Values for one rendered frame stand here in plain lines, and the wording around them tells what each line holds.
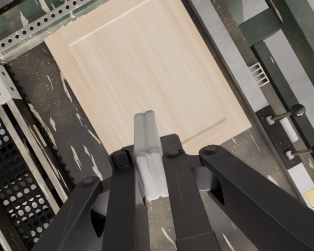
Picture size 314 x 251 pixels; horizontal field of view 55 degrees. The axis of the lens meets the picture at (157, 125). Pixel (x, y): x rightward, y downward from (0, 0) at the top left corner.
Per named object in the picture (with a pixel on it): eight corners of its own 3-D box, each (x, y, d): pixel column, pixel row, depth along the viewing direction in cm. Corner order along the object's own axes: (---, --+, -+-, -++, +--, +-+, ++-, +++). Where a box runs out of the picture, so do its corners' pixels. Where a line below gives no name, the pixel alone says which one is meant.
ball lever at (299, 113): (267, 112, 93) (304, 99, 81) (273, 123, 93) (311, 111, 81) (259, 118, 91) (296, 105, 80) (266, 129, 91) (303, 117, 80)
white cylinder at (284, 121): (296, 138, 96) (283, 116, 96) (300, 138, 93) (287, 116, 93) (287, 142, 96) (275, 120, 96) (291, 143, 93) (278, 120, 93)
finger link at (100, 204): (145, 209, 15) (87, 224, 15) (143, 163, 20) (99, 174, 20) (137, 184, 14) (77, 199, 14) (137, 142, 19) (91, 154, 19)
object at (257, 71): (255, 63, 96) (258, 62, 93) (266, 82, 96) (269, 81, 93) (244, 69, 96) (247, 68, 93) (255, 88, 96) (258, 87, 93)
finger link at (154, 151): (146, 152, 16) (160, 148, 16) (143, 111, 22) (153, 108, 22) (160, 198, 17) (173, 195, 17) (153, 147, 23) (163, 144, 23)
